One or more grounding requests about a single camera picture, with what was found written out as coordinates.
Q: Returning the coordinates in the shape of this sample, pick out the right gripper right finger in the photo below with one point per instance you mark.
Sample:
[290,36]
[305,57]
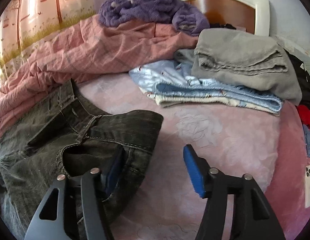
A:
[253,216]

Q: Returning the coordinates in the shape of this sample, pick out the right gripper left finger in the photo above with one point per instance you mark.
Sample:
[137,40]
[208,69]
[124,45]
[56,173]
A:
[55,217]

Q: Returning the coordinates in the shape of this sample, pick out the dark grey jeans pant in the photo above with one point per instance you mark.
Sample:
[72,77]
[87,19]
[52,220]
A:
[66,134]

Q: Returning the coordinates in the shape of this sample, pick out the white smartphone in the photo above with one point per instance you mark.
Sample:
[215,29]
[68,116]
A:
[307,186]

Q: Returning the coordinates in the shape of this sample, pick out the pink bed sheet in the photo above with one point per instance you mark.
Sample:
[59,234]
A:
[235,140]

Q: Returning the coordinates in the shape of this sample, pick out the light blue folded blanket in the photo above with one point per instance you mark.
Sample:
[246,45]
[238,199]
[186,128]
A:
[168,83]

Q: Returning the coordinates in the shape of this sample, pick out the pink quilted duvet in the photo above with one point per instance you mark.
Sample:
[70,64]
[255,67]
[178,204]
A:
[83,52]

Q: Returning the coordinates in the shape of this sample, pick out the grey folded cloth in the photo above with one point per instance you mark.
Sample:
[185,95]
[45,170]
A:
[243,59]

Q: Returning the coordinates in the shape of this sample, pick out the pile of dark clothes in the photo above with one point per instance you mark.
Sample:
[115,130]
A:
[301,63]

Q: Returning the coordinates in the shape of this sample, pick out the tree print curtain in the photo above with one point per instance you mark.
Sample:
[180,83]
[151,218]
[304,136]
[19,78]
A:
[26,24]

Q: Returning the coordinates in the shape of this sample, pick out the purple fluffy garment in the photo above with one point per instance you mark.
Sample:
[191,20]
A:
[183,16]

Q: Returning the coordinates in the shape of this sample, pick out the white wooden headboard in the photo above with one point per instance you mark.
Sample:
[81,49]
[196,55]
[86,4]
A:
[253,16]

